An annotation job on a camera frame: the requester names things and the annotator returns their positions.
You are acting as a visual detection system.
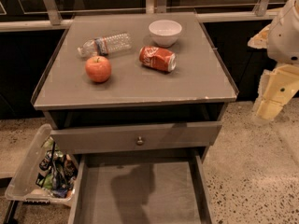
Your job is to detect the white ceramic bowl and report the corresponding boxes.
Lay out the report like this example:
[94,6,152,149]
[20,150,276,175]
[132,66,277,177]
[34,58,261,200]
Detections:
[149,20,182,48]

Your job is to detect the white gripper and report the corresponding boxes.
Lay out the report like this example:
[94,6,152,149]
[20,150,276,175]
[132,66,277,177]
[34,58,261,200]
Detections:
[248,0,299,120]

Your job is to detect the red apple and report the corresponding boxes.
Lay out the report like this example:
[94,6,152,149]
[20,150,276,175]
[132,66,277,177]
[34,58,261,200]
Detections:
[85,56,112,83]

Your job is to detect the metal railing frame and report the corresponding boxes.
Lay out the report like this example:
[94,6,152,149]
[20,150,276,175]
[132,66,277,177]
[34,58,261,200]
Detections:
[0,0,288,33]

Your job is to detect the clear plastic water bottle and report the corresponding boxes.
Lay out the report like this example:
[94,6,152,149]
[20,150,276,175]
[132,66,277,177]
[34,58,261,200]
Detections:
[78,32,132,58]

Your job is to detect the open grey middle drawer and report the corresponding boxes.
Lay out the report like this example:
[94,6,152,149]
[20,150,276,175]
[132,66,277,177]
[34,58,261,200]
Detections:
[67,148,216,224]

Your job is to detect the grey drawer cabinet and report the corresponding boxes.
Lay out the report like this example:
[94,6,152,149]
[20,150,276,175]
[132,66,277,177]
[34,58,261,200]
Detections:
[30,11,240,161]

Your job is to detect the grey top drawer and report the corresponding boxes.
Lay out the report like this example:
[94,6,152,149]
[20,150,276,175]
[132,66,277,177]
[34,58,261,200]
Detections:
[50,121,221,154]

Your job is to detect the snack packets in bin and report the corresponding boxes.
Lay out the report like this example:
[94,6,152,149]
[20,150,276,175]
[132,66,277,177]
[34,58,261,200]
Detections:
[36,136,78,198]

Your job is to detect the red coke can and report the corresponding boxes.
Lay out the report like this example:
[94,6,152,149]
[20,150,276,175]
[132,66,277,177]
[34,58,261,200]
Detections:
[139,46,176,73]

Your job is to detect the clear plastic storage bin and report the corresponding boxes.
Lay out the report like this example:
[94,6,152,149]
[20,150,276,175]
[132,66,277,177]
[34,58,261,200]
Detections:
[5,124,75,206]

